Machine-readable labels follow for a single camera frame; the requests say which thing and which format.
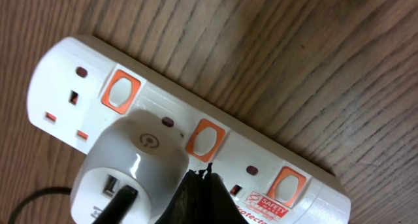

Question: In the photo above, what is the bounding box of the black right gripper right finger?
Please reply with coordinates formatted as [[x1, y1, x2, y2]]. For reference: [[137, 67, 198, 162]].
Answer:
[[204, 163, 248, 224]]

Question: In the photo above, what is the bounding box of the black USB charging cable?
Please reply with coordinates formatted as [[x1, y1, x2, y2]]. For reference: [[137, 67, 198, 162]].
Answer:
[[7, 184, 140, 224]]

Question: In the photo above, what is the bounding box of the white power extension strip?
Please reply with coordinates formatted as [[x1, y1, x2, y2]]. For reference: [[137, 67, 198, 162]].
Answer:
[[27, 36, 351, 223]]

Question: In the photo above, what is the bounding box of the white charger adapter plug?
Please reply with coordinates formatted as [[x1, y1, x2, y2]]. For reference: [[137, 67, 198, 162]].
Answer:
[[71, 110, 189, 223]]

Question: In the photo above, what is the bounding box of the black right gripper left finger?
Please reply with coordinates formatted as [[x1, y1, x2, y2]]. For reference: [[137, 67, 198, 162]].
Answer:
[[155, 170, 206, 224]]

